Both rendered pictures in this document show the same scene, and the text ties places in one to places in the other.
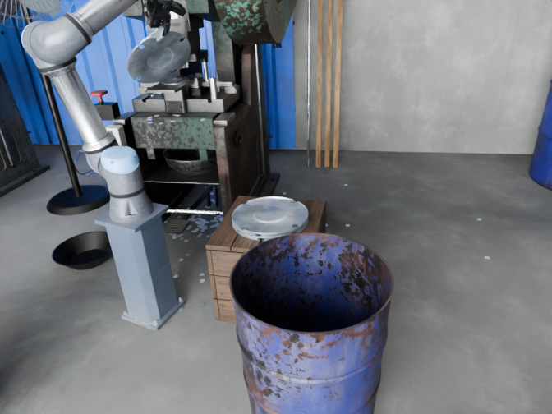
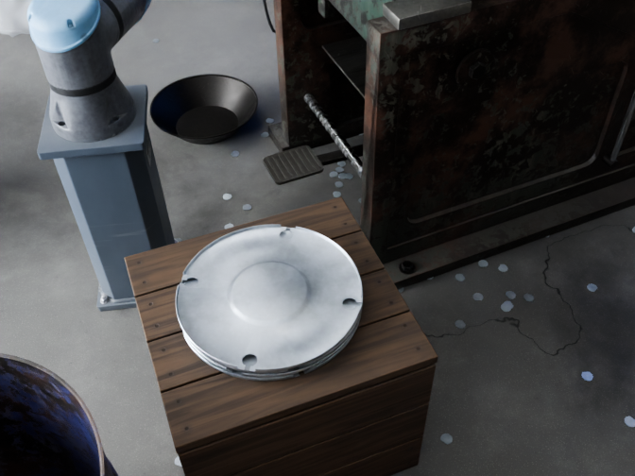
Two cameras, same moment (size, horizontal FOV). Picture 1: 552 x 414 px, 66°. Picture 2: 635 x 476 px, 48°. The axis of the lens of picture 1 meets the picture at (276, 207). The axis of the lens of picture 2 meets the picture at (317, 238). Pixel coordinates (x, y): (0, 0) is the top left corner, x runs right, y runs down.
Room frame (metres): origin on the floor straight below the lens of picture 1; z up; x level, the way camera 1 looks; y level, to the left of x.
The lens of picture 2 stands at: (1.09, -0.61, 1.24)
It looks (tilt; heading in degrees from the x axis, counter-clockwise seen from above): 46 degrees down; 56
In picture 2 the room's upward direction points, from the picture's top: 2 degrees counter-clockwise
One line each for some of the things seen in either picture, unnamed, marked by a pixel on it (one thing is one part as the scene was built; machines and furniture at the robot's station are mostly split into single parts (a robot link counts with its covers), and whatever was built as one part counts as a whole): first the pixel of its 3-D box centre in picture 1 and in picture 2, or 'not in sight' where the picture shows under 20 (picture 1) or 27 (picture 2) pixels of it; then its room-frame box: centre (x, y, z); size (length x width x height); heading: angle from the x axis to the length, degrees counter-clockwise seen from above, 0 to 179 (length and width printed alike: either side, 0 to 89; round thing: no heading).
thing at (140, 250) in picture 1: (144, 264); (121, 204); (1.35, 0.52, 0.23); 0.19 x 0.19 x 0.45; 63
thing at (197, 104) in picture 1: (188, 98); not in sight; (2.12, 0.40, 0.68); 0.45 x 0.30 x 0.06; 78
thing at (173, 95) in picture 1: (173, 98); not in sight; (1.95, 0.44, 0.72); 0.25 x 0.14 x 0.14; 168
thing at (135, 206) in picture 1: (129, 200); (87, 93); (1.35, 0.52, 0.50); 0.15 x 0.15 x 0.10
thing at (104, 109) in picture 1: (109, 121); not in sight; (1.95, 0.75, 0.62); 0.10 x 0.06 x 0.20; 78
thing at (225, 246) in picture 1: (272, 259); (277, 365); (1.42, 0.02, 0.18); 0.40 x 0.38 x 0.35; 166
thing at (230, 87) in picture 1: (219, 80); not in sight; (2.08, 0.24, 0.76); 0.17 x 0.06 x 0.10; 78
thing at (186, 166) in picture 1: (196, 158); not in sight; (2.12, 0.40, 0.36); 0.34 x 0.34 x 0.10
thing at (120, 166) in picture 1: (121, 168); (72, 34); (1.36, 0.52, 0.62); 0.13 x 0.12 x 0.14; 38
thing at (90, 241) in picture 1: (87, 253); (205, 114); (1.75, 0.93, 0.04); 0.30 x 0.30 x 0.07
